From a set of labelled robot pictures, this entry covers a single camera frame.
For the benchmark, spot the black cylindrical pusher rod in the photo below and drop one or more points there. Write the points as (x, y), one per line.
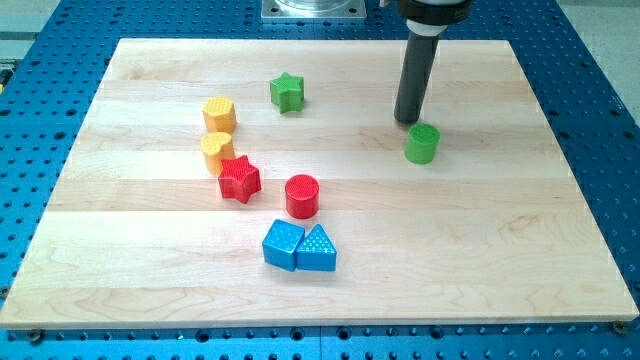
(420, 52)

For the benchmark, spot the green star block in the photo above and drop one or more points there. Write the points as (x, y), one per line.
(287, 92)

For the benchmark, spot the blue cube block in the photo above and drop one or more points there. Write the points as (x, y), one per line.
(280, 244)

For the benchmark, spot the wooden board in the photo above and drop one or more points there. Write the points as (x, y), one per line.
(136, 233)

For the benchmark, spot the yellow hexagon block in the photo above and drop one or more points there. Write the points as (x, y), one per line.
(219, 114)

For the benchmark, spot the blue perforated metal table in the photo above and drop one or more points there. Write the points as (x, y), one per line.
(52, 88)

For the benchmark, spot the yellow heart block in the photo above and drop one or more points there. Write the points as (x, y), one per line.
(216, 147)

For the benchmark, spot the red cylinder block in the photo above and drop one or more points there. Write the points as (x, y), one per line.
(302, 196)

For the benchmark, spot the blue triangle block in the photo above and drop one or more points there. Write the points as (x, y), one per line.
(316, 252)

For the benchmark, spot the green cylinder block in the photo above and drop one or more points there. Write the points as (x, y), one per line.
(422, 143)

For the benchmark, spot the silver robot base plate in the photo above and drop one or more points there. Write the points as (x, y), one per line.
(313, 9)

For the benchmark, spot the red star block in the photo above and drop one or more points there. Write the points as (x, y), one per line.
(239, 179)

